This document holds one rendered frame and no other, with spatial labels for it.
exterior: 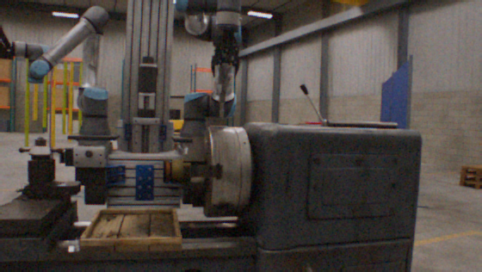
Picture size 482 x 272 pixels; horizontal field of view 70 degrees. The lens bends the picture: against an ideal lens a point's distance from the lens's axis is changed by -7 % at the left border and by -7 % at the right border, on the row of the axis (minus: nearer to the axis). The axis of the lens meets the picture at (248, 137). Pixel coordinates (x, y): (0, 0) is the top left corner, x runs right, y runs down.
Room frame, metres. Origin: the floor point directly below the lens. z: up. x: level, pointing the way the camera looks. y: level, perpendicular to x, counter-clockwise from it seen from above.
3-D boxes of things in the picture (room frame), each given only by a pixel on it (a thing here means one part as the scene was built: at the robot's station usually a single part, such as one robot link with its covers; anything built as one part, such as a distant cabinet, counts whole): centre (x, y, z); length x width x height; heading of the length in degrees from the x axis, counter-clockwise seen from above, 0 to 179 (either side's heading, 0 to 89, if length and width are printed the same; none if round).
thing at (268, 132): (1.38, -0.29, 1.06); 0.59 x 0.48 x 0.39; 104
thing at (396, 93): (7.41, -2.94, 1.18); 4.12 x 0.80 x 2.35; 166
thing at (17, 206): (1.13, 0.70, 0.95); 0.43 x 0.17 x 0.05; 14
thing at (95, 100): (1.75, 0.76, 1.33); 0.13 x 0.12 x 0.14; 37
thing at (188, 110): (1.88, 0.28, 1.33); 0.13 x 0.12 x 0.14; 96
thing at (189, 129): (1.88, 0.28, 1.21); 0.15 x 0.15 x 0.10
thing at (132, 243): (1.20, 0.38, 0.89); 0.36 x 0.30 x 0.04; 14
